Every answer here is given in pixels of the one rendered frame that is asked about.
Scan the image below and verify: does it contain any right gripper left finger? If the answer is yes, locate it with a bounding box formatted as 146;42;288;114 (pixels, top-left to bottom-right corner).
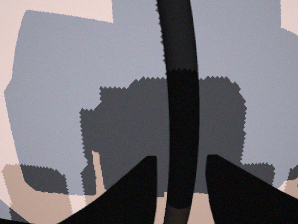
57;156;157;224

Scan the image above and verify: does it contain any black rope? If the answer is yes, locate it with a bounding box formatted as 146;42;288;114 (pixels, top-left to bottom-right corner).
157;0;200;224

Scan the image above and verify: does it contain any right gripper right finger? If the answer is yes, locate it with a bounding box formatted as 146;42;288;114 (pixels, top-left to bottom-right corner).
205;154;298;224

